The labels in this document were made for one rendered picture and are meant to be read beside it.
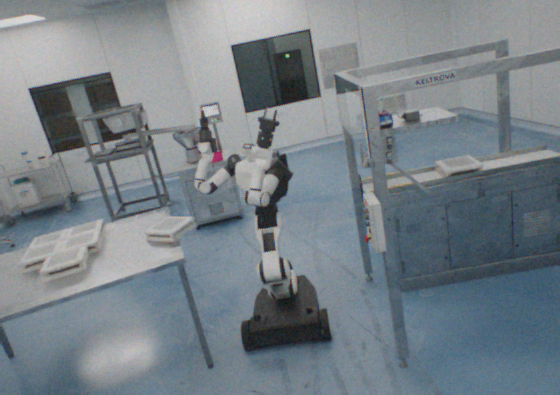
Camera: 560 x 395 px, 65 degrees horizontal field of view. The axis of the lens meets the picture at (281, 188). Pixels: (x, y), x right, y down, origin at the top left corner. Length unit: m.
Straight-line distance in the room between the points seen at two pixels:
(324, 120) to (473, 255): 5.13
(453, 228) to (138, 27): 6.02
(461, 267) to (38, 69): 6.90
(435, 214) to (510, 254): 0.65
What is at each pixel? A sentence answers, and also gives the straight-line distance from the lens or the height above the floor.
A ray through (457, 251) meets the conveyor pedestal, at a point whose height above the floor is 0.26.
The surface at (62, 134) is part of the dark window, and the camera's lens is 8.22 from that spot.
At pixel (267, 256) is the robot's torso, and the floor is 0.65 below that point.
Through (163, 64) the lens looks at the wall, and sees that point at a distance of 7.76.
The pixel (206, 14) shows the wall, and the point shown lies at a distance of 7.75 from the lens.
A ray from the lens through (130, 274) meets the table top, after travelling 2.69.
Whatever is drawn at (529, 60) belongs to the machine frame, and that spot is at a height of 1.59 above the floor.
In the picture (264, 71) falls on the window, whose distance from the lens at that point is 7.78.
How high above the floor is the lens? 1.89
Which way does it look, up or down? 18 degrees down
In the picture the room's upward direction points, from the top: 12 degrees counter-clockwise
